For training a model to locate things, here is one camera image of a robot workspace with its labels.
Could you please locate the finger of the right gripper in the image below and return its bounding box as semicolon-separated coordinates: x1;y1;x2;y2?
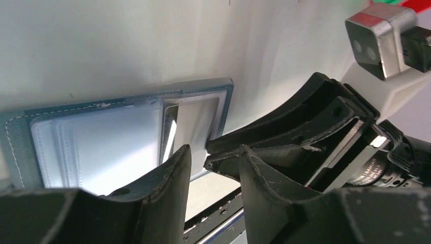
206;72;342;155

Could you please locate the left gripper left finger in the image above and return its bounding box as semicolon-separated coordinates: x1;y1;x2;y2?
1;145;192;243

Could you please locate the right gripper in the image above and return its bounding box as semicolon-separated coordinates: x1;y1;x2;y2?
204;84;430;193

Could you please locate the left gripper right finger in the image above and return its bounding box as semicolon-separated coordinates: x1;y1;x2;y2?
238;145;430;243

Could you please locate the blue leather card holder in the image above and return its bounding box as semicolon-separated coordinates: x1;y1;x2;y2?
1;77;234;195

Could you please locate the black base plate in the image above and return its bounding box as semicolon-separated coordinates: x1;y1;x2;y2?
182;188;245;243

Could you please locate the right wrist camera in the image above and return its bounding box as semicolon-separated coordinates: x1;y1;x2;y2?
345;3;430;81

